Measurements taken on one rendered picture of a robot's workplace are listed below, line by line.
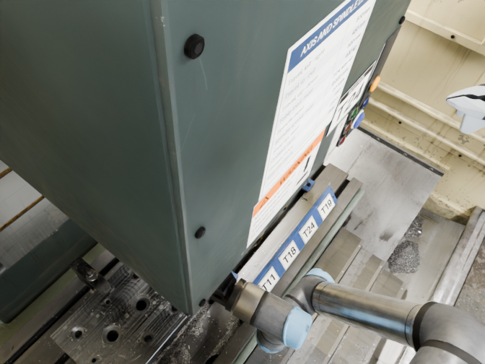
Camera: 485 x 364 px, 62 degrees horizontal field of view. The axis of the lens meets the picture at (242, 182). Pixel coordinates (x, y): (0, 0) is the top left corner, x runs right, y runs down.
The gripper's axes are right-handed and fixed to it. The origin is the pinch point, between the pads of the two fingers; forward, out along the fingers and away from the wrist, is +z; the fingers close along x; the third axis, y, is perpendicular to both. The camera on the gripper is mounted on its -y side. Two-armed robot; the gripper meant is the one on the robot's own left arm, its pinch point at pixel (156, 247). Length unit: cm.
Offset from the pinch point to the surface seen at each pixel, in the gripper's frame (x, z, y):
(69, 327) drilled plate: -19.6, 15.3, 26.7
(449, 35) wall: 94, -39, -12
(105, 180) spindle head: -15, -11, -52
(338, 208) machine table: 54, -32, 35
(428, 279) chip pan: 58, -73, 57
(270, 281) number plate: 18.1, -23.2, 31.4
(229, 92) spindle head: -11, -19, -63
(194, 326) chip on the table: -2.4, -10.3, 34.9
